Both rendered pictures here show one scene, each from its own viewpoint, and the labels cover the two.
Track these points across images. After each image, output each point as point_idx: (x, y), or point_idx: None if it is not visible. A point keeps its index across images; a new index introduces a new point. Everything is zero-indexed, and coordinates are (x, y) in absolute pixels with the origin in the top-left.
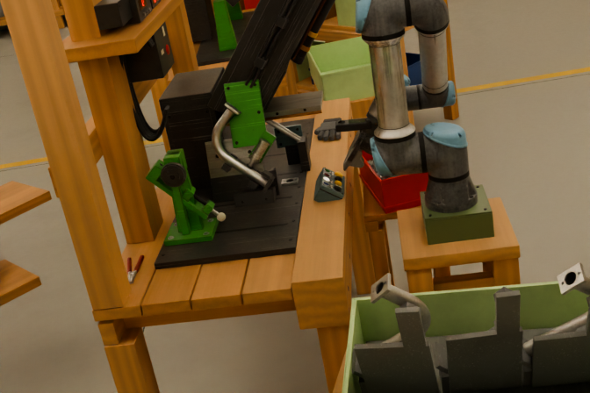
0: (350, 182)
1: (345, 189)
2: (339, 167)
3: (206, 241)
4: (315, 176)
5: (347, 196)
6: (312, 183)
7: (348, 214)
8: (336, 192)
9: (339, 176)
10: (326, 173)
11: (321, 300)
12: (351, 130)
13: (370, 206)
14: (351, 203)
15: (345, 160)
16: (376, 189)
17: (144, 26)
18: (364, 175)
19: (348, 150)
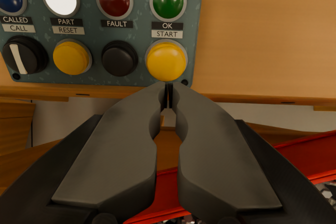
0: (311, 103)
1: (111, 88)
2: (311, 69)
3: None
4: None
5: (104, 92)
6: None
7: (45, 92)
8: (1, 51)
9: (122, 63)
10: None
11: None
12: None
13: (168, 147)
14: (220, 101)
15: (179, 97)
16: (176, 181)
17: None
18: (303, 148)
19: (232, 133)
